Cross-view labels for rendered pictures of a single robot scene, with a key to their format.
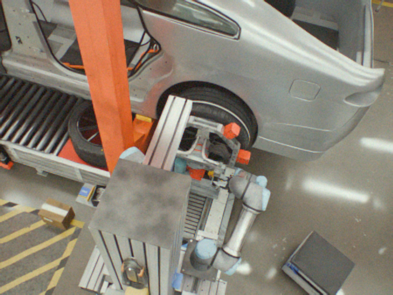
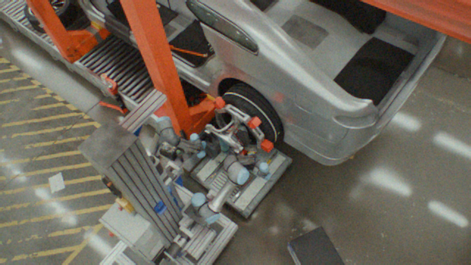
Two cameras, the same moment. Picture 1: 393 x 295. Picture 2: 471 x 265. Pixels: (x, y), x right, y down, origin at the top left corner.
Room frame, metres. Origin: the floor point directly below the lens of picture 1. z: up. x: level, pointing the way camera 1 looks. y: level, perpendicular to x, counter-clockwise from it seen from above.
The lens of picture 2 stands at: (-0.06, -1.15, 3.79)
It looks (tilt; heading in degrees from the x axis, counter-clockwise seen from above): 57 degrees down; 36
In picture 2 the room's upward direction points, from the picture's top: 8 degrees counter-clockwise
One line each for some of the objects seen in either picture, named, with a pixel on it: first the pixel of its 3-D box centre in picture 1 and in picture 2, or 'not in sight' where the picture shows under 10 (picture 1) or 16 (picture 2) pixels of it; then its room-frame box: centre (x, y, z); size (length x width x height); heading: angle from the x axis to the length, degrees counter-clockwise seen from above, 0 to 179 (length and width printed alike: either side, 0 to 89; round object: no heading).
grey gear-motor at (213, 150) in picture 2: not in sight; (221, 141); (1.59, 0.28, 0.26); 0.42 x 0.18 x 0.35; 170
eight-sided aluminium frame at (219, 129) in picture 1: (202, 145); (239, 129); (1.51, -0.04, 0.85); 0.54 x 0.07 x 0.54; 80
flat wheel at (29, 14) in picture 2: not in sight; (51, 11); (2.28, 3.50, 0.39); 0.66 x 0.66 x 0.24
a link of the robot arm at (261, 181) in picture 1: (258, 182); (262, 167); (1.20, -0.45, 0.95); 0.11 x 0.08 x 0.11; 70
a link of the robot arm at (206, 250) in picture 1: (206, 251); (199, 202); (0.68, -0.15, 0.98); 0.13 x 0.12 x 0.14; 70
